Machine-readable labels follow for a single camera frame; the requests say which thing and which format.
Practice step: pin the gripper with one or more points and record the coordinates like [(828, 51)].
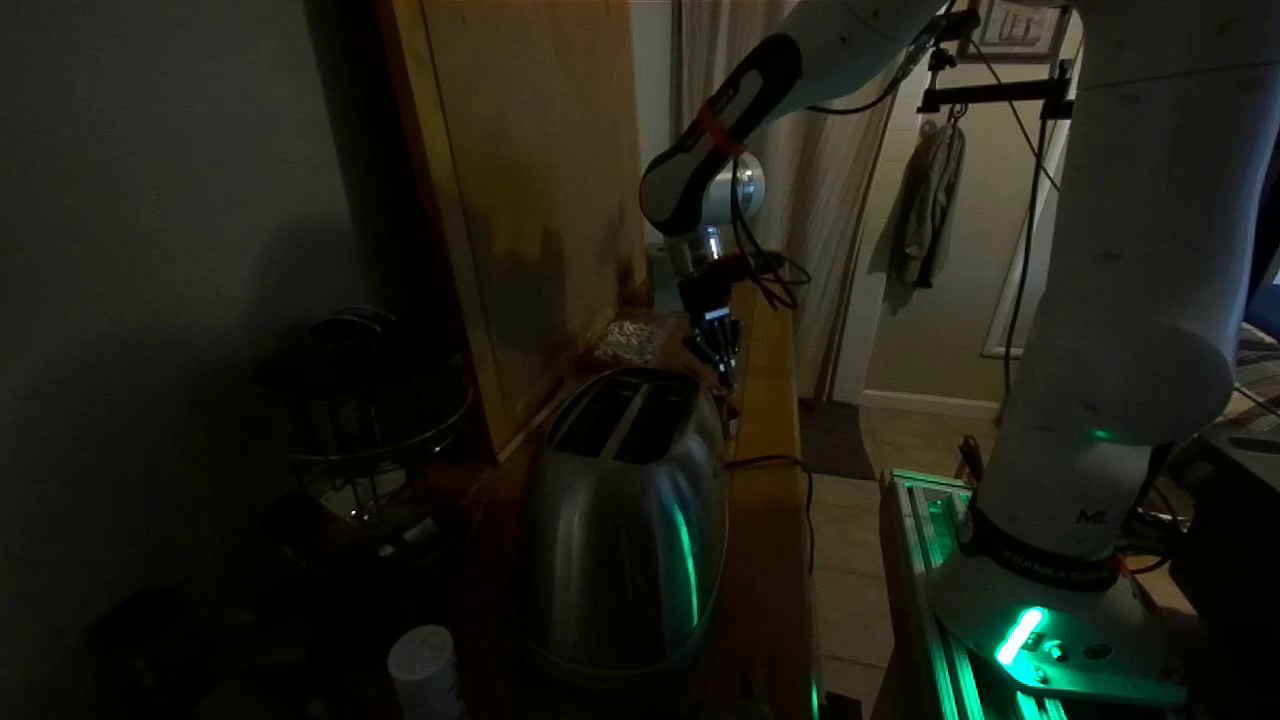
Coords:
[(708, 292)]

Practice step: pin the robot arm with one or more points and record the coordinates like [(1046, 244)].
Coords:
[(1140, 250)]

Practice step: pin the silver toaster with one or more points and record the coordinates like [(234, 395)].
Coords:
[(620, 530)]

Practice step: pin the wooden cabinet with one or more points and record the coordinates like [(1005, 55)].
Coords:
[(540, 200)]

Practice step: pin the hanging grey garment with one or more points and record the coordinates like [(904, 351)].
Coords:
[(928, 205)]

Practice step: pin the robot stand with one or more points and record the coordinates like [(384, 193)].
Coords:
[(925, 560)]

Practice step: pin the white plastic bottle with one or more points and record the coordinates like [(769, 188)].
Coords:
[(425, 672)]

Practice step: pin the framed picture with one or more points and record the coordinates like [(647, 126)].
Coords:
[(1020, 28)]

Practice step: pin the black box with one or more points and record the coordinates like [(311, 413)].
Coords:
[(1235, 560)]

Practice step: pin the camera on mount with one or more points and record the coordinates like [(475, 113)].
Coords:
[(1000, 92)]

